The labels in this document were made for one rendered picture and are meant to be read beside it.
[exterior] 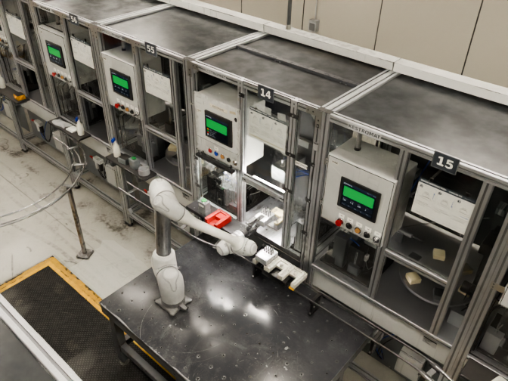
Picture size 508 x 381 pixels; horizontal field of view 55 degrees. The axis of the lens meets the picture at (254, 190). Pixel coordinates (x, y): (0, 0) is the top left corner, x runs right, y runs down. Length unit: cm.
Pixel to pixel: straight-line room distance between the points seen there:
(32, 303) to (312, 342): 247
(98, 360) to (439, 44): 489
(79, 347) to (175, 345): 117
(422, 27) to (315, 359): 434
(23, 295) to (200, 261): 172
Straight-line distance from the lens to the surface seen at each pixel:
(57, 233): 524
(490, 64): 615
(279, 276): 328
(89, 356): 410
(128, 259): 476
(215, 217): 363
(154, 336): 325
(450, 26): 620
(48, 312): 449
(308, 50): 363
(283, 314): 333
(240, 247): 307
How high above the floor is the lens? 323
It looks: 36 degrees down
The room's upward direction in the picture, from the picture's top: 1 degrees clockwise
